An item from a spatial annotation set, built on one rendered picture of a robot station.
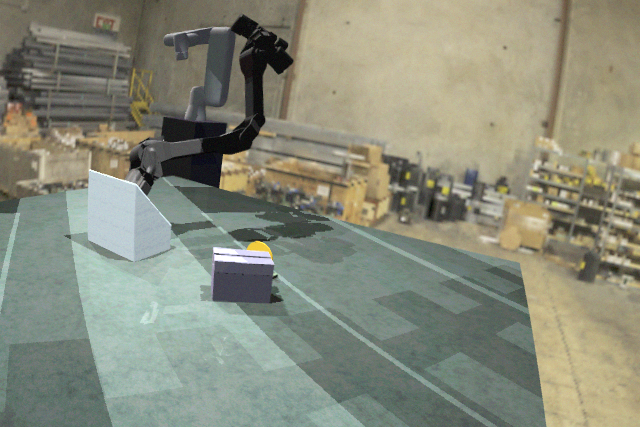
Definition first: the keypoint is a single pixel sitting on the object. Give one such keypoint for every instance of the gold coin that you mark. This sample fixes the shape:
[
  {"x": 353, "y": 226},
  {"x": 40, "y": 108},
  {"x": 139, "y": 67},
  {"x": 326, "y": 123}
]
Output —
[{"x": 261, "y": 247}]

